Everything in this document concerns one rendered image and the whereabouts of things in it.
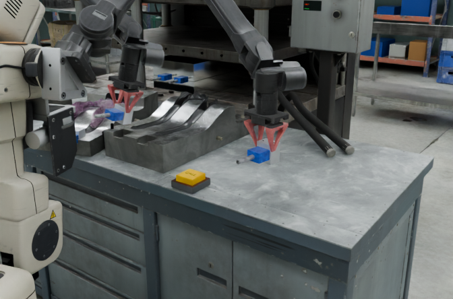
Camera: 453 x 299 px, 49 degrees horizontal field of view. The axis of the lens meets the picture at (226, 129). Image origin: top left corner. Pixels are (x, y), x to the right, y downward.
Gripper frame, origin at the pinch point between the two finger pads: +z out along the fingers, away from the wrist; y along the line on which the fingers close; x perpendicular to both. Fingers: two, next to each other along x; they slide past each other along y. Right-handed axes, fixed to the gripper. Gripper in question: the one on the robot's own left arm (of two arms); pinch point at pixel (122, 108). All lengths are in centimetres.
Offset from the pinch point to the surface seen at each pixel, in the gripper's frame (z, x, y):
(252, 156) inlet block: -3, 3, -52
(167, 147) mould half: 6.6, -1.7, -19.5
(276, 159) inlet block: -3, -3, -55
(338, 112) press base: 9, -150, -12
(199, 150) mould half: 9.6, -17.4, -19.9
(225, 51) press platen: -16, -77, 20
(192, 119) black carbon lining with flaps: 2.6, -23.6, -10.0
